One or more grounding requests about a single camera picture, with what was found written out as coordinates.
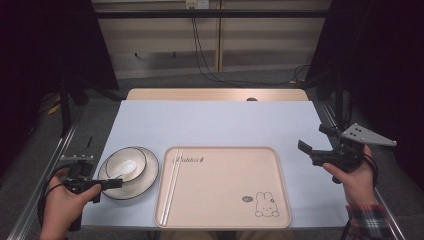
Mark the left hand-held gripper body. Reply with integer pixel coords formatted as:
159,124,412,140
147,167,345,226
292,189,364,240
59,154,108,205

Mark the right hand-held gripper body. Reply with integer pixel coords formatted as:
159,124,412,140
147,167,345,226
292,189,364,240
309,122,398,175

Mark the white ceramic spoon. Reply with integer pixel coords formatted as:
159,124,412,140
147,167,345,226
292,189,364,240
108,159,138,180

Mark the white bowl with dark rim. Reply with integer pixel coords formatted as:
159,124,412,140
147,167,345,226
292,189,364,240
104,146,148,184

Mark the white plate with dark rim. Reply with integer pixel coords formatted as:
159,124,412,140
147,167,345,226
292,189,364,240
97,145,160,201

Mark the white chopstick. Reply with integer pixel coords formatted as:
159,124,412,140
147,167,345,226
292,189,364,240
163,150,184,225
159,149,180,225

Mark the beige plastic tray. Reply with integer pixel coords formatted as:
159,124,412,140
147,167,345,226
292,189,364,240
153,145,292,230

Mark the person's right hand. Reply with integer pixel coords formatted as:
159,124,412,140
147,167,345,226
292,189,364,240
322,144,377,207

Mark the person's left hand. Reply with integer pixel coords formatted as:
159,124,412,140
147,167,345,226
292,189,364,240
39,168,102,240

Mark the black metal stand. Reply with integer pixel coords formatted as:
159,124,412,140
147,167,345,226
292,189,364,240
59,74,73,136

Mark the black curtain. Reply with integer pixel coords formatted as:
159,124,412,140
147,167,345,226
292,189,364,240
0,0,120,168
304,0,424,181

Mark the pale blue table mat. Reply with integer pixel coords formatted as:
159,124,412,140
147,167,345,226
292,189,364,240
80,99,349,229

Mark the beige wooden office desk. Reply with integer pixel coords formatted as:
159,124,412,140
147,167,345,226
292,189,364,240
91,0,333,80

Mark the white power socket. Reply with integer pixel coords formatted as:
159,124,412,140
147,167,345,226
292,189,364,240
185,0,210,10

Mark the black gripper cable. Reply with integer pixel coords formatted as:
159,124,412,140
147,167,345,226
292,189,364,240
37,182,65,229
362,153,380,188

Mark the aluminium rail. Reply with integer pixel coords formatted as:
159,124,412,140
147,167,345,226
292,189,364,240
6,103,88,240
319,100,408,240

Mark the black power cable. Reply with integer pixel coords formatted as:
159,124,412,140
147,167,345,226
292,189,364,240
193,8,294,86
191,8,294,86

